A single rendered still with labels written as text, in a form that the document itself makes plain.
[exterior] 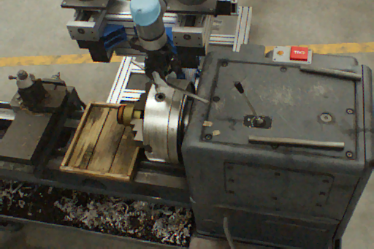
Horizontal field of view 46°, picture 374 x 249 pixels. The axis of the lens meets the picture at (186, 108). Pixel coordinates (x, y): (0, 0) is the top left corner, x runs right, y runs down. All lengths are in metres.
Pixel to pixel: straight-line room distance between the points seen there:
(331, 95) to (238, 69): 0.32
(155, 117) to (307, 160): 0.52
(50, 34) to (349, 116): 2.91
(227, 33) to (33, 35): 1.67
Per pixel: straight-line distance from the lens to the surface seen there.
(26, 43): 3.93
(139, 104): 1.67
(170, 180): 1.78
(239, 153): 1.37
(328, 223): 1.71
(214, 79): 1.54
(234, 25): 3.30
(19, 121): 2.01
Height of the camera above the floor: 2.41
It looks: 52 degrees down
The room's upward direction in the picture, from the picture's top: 9 degrees counter-clockwise
